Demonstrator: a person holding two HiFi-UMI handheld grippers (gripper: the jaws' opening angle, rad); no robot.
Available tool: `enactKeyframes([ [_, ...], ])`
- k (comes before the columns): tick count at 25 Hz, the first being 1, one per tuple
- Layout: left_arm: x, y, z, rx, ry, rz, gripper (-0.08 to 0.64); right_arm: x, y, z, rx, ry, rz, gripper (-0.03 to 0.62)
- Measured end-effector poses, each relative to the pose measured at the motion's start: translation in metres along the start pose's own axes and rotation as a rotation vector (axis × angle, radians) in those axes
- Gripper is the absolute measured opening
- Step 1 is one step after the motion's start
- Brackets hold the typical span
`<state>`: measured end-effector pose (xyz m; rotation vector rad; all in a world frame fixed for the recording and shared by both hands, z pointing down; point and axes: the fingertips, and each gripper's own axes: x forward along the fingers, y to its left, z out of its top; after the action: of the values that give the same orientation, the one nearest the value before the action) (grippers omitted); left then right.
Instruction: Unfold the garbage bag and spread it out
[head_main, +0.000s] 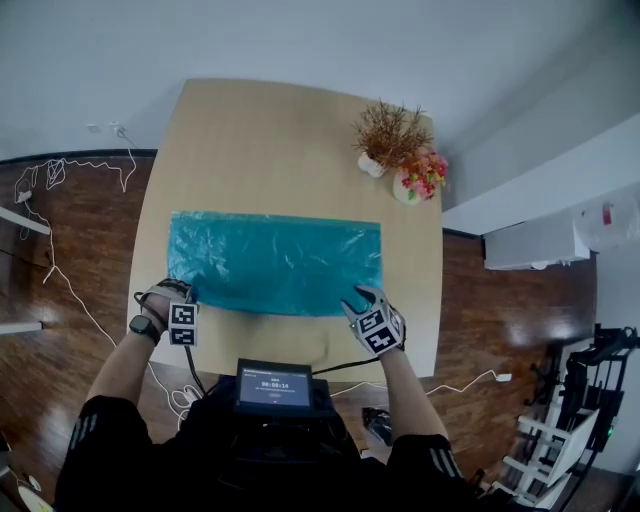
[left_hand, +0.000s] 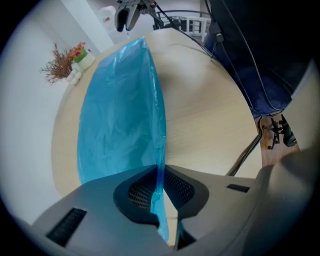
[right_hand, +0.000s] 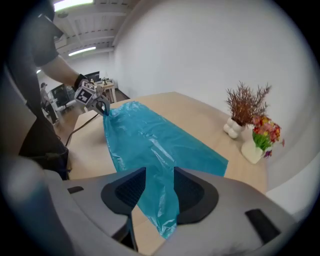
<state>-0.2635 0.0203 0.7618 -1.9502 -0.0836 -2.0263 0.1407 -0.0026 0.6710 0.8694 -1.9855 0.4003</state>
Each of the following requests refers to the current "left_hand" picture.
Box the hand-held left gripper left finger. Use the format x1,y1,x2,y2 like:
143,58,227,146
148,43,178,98
32,164,174,256

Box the black table leg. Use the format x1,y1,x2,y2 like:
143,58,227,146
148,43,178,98
226,116,263,177

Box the clear water bottle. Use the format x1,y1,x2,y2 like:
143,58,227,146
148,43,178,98
98,5,118,32

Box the person in dark clothes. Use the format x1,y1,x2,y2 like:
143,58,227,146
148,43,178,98
204,0,320,119

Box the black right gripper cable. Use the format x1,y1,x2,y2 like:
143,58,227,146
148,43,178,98
155,1,216,59

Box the white slatted rack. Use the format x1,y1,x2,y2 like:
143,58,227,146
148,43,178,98
172,15,209,42

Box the teal plastic bag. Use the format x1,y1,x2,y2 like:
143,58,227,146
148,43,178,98
76,36,171,243

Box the brown dried plant white pot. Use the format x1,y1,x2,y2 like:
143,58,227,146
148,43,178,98
39,42,82,86

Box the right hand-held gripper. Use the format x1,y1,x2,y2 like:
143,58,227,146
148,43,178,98
114,0,157,33

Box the black office chair base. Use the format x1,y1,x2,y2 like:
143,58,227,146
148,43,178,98
259,114,299,151

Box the black metal stand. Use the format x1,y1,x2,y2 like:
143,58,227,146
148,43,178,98
152,9,201,31

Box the colourful flowers in pale pot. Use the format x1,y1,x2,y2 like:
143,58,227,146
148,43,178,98
69,41,97,71

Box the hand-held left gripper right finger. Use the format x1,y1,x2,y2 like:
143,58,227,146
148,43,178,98
163,163,259,251

